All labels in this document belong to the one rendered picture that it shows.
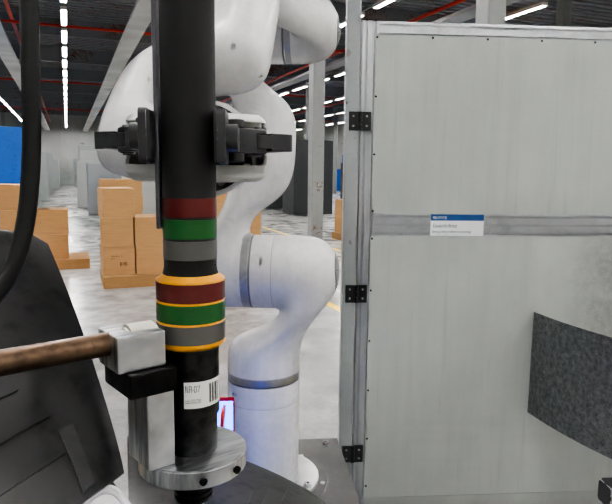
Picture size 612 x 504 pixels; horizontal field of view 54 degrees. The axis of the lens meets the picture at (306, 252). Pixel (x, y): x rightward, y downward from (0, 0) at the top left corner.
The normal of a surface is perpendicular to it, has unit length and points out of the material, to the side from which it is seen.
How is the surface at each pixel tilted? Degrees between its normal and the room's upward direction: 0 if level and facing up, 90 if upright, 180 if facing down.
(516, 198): 89
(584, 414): 90
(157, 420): 90
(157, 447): 90
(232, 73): 128
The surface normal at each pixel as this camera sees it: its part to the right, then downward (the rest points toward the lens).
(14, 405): 0.41, -0.64
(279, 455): 0.50, 0.12
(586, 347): -0.91, 0.04
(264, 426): 0.11, 0.14
